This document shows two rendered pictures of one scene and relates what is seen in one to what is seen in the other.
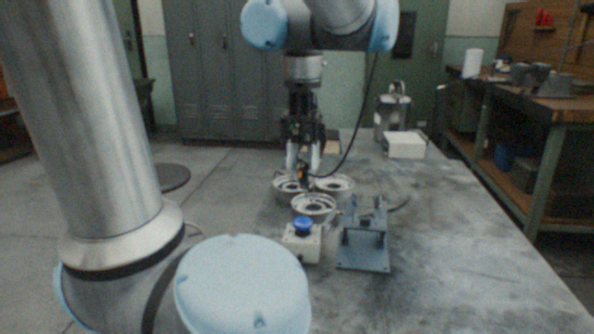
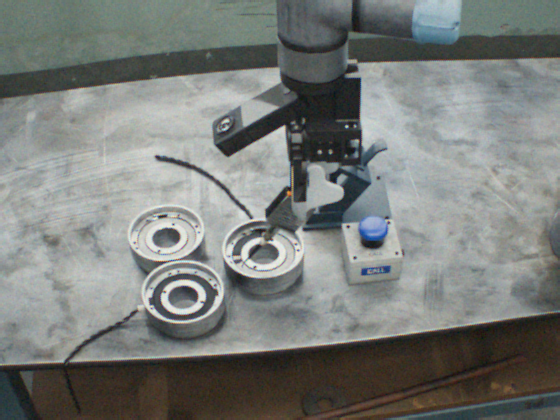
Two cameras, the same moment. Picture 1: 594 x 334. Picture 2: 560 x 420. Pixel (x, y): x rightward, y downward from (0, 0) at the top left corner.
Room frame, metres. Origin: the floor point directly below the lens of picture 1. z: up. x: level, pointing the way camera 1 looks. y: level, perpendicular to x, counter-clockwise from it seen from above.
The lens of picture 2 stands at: (0.90, 0.74, 1.66)
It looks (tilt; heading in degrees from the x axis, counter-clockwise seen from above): 44 degrees down; 258
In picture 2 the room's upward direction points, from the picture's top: 2 degrees counter-clockwise
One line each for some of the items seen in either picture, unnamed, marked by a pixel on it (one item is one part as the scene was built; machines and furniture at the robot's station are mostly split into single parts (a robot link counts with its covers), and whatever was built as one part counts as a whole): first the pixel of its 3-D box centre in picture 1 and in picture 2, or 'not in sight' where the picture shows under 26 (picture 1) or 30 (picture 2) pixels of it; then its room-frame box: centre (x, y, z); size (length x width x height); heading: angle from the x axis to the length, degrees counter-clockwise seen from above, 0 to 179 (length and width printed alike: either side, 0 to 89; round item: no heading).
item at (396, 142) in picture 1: (397, 115); not in sight; (1.66, -0.46, 0.83); 0.41 x 0.19 x 0.30; 177
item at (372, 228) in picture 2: (302, 230); (372, 237); (0.61, -0.01, 0.85); 0.04 x 0.04 x 0.05
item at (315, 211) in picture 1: (313, 210); (263, 258); (0.75, -0.03, 0.82); 0.10 x 0.10 x 0.04
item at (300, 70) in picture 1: (303, 68); (312, 51); (0.69, -0.01, 1.15); 0.08 x 0.08 x 0.05
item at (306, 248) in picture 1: (302, 243); (375, 250); (0.61, -0.01, 0.82); 0.08 x 0.07 x 0.05; 173
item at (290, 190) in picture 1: (292, 189); (183, 301); (0.86, 0.01, 0.82); 0.10 x 0.10 x 0.04
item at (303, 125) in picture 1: (302, 111); (319, 110); (0.69, -0.01, 1.07); 0.09 x 0.08 x 0.12; 170
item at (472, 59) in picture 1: (471, 63); not in sight; (2.76, -1.29, 0.96); 0.12 x 0.11 x 0.20; 83
